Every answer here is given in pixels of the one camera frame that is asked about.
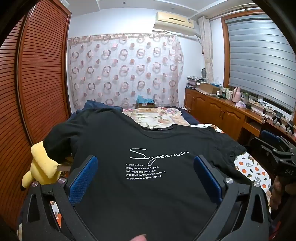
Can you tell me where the pile of folded patterned cloths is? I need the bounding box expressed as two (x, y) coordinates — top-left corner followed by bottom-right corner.
(186, 75), (206, 90)

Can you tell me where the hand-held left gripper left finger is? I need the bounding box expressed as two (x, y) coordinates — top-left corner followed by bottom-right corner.
(22, 155), (99, 241)

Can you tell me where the black desktop stand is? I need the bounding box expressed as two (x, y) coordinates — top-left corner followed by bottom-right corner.
(285, 122), (296, 135)
(273, 112), (284, 127)

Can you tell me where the blue plastic bag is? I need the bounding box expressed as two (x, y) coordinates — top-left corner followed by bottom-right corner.
(137, 95), (155, 103)

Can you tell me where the black printed t-shirt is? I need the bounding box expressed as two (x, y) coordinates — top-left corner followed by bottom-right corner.
(43, 108), (247, 241)

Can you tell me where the grey window blind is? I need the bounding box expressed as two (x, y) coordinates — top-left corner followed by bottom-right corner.
(228, 15), (296, 114)

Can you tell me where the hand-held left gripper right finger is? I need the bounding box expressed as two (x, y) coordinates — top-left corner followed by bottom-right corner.
(194, 155), (272, 241)

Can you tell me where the wooden louvred wardrobe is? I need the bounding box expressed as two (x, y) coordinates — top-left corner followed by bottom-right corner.
(0, 0), (72, 232)

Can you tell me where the yellow plush toy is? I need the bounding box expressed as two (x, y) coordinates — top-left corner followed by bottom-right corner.
(21, 140), (62, 192)

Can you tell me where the floral blanket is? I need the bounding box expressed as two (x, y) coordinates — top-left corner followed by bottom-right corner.
(122, 108), (192, 128)

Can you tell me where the navy folded garment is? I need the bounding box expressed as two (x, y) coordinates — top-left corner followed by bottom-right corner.
(69, 100), (123, 122)

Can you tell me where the beige air conditioner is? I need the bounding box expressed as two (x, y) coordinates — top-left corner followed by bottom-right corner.
(154, 11), (195, 37)

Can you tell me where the person's right hand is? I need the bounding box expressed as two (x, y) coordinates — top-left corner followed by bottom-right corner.
(270, 175), (289, 210)

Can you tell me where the navy blanket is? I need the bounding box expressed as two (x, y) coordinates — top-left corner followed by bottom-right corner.
(162, 106), (201, 126)

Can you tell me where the circle-patterned sheer curtain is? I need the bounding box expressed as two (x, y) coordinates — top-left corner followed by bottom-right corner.
(67, 33), (184, 112)

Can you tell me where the pink jug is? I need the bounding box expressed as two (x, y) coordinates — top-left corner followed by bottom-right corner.
(232, 87), (242, 103)

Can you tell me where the beige tied curtain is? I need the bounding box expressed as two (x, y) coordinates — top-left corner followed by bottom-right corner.
(198, 16), (214, 84)

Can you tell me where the open flat cardboard box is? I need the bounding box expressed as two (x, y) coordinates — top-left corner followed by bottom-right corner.
(199, 83), (220, 94)

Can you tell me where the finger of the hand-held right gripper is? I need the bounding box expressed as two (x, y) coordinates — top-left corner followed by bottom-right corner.
(261, 130), (296, 151)
(251, 137), (278, 160)

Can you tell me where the wooden sideboard cabinet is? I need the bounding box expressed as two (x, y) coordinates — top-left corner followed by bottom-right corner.
(184, 88), (296, 145)

